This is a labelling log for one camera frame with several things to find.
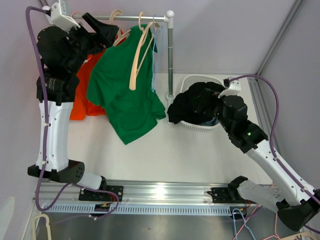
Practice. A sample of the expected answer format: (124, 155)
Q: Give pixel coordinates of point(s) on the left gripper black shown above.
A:
(105, 35)

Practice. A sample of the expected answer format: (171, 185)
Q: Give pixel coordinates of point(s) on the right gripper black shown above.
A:
(210, 97)

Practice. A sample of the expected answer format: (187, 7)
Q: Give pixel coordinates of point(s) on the black t shirt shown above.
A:
(186, 106)

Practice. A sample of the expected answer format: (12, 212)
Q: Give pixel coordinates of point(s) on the grey blue t shirt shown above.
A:
(214, 121)

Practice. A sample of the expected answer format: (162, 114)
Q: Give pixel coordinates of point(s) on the green t shirt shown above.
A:
(132, 113)

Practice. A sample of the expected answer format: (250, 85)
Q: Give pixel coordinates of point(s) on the blue wire hanger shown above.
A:
(153, 53)

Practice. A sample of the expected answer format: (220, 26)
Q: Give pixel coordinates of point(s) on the orange t shirt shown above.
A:
(81, 106)

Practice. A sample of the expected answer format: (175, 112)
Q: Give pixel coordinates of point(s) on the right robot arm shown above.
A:
(294, 200)

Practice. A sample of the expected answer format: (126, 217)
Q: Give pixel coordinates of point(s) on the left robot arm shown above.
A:
(61, 53)

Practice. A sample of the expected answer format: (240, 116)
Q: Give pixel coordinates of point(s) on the blue hanger on floor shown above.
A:
(240, 222)

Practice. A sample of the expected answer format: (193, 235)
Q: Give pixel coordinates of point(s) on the white plastic basket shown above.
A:
(186, 83)

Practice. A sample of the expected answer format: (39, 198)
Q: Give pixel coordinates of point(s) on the metal clothes rack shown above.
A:
(168, 18)

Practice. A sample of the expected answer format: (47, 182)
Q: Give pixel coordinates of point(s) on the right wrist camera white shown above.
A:
(232, 87)

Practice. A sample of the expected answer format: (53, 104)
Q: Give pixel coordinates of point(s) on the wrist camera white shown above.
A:
(232, 87)
(57, 16)

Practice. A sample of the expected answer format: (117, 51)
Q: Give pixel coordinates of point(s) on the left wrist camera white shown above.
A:
(57, 16)

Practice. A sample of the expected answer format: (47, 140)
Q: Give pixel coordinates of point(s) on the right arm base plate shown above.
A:
(224, 195)

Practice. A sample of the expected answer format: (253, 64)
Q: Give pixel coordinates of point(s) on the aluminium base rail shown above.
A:
(142, 198)

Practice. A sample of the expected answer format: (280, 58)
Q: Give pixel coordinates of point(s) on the aluminium frame post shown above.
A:
(281, 33)

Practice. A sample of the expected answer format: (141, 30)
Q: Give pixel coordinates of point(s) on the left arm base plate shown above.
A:
(95, 196)

